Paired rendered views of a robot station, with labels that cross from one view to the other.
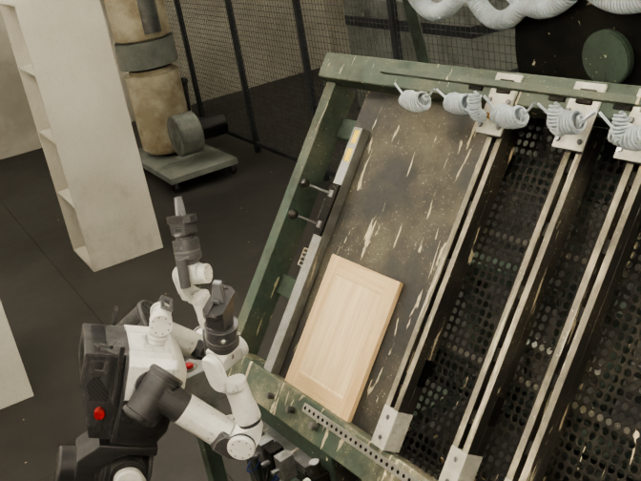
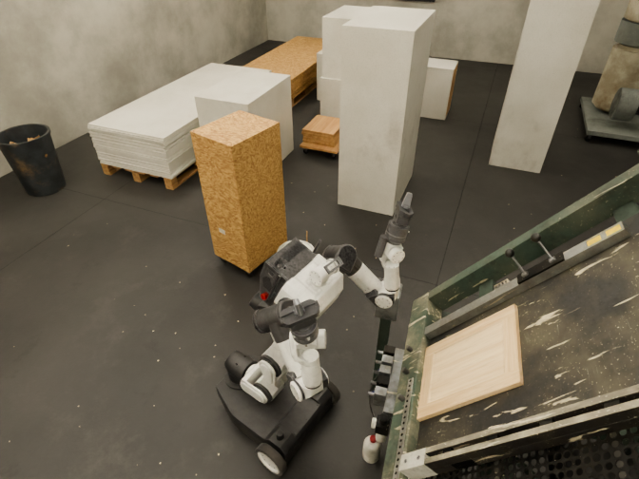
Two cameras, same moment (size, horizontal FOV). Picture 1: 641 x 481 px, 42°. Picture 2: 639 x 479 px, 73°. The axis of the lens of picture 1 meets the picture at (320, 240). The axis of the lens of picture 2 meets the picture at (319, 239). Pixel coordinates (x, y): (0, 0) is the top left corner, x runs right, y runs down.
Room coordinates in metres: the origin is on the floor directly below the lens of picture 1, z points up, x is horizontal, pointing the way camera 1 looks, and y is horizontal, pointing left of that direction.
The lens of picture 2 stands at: (1.39, -0.43, 2.56)
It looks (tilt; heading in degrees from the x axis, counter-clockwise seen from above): 38 degrees down; 49
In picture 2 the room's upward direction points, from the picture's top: straight up
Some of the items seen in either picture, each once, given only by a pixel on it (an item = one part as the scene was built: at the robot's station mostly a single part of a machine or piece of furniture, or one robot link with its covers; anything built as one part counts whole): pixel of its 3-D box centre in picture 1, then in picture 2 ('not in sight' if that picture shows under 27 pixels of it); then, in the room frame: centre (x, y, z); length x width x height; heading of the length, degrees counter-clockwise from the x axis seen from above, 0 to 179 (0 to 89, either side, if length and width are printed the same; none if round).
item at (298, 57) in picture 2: not in sight; (295, 67); (6.26, 5.81, 0.22); 2.46 x 1.04 x 0.44; 27
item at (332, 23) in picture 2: not in sight; (354, 43); (5.72, 3.83, 1.08); 0.80 x 0.58 x 0.72; 27
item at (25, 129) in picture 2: not in sight; (34, 162); (1.84, 4.82, 0.33); 0.52 x 0.52 x 0.65
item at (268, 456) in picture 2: not in sight; (271, 459); (1.93, 0.62, 0.10); 0.20 x 0.05 x 0.20; 103
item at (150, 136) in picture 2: not in sight; (195, 117); (3.76, 4.77, 0.31); 2.46 x 1.04 x 0.63; 27
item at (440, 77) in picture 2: not in sight; (431, 88); (6.85, 3.30, 0.36); 0.58 x 0.45 x 0.72; 117
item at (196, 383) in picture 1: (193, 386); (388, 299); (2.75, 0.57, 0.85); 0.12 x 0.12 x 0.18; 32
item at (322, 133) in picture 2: not in sight; (326, 136); (4.88, 3.43, 0.15); 0.61 x 0.51 x 0.31; 27
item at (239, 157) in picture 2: not in sight; (244, 199); (2.90, 2.24, 0.63); 0.50 x 0.42 x 1.25; 12
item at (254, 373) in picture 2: not in sight; (263, 381); (2.13, 0.94, 0.28); 0.21 x 0.20 x 0.13; 103
